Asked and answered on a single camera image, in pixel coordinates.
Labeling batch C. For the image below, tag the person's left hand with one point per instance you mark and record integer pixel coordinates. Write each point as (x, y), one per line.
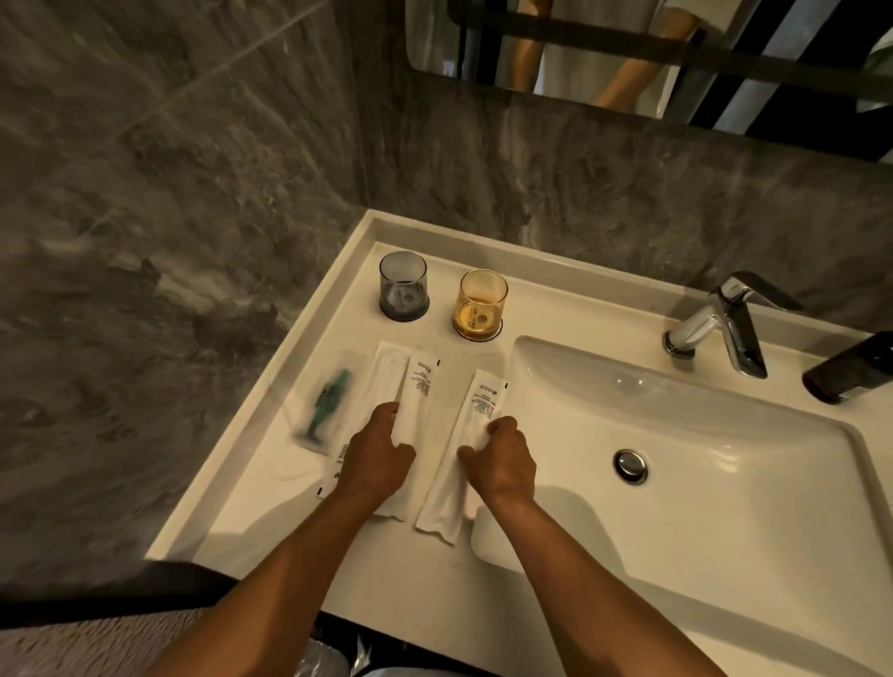
(370, 460)

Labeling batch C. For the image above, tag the person's right hand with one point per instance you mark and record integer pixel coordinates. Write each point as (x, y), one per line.
(502, 467)

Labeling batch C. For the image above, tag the person's right thumb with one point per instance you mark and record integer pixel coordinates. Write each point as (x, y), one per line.
(471, 457)

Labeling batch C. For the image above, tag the person's left thumb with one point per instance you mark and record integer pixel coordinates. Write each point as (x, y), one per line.
(403, 457)

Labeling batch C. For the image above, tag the white printed sachet packet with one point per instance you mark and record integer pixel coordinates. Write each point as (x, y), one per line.
(388, 369)
(471, 418)
(421, 390)

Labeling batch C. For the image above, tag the person's right forearm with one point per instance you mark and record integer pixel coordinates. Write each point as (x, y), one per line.
(593, 600)

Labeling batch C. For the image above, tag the person's left forearm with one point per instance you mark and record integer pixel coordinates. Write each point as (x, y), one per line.
(265, 600)

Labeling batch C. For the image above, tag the clear packet with green razor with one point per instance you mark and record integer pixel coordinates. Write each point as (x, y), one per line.
(324, 408)

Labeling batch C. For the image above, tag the black round coaster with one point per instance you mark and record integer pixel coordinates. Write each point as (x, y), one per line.
(404, 315)
(480, 336)

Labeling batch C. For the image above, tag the amber transparent cup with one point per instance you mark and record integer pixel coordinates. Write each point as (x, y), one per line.
(481, 300)

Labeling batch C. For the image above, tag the chrome drain stopper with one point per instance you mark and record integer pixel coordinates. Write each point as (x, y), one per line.
(631, 466)

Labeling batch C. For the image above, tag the grey transparent cup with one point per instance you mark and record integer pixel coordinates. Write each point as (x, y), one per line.
(402, 279)

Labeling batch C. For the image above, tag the clear plastic bin liner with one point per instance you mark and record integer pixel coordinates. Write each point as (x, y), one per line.
(335, 655)

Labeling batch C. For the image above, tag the white ceramic sink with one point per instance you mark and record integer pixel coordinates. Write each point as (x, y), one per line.
(711, 502)

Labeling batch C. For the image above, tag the chrome faucet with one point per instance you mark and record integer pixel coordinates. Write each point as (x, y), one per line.
(732, 328)

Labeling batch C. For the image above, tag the dark soap bottle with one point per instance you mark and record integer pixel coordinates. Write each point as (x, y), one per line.
(848, 369)

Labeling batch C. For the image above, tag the wall mirror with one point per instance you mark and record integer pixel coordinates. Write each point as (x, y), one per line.
(628, 49)

